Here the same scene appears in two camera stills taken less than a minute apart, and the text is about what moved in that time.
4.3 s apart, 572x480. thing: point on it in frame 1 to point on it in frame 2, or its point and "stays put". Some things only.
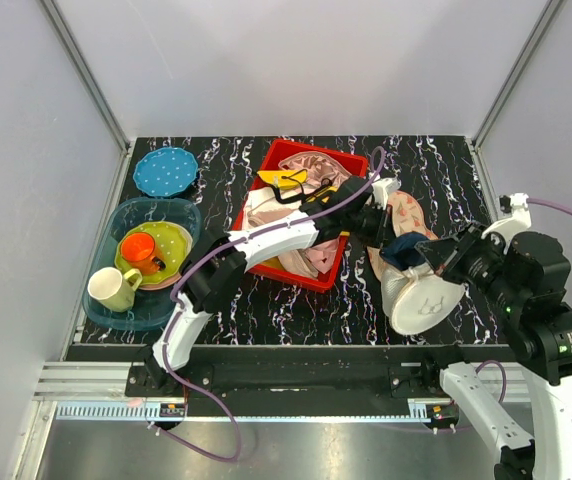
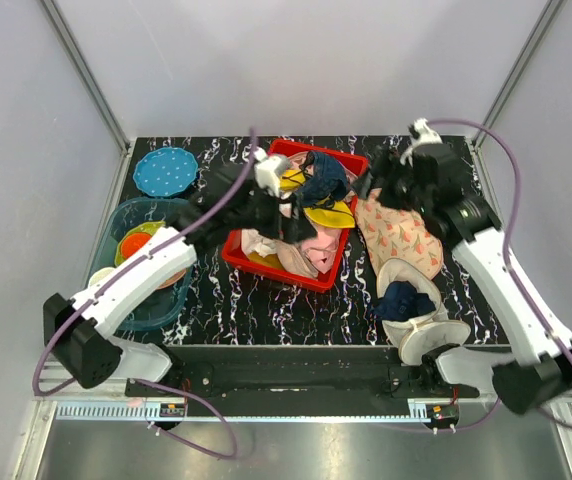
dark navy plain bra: [400, 250] to [402, 300]
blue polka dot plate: [165, 172] stays put
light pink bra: [323, 255] stays put
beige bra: [297, 262] stays put
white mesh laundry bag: [416, 296] to [413, 338]
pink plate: [174, 279] stays put
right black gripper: [470, 238] to [384, 163]
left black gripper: [387, 232] to [294, 228]
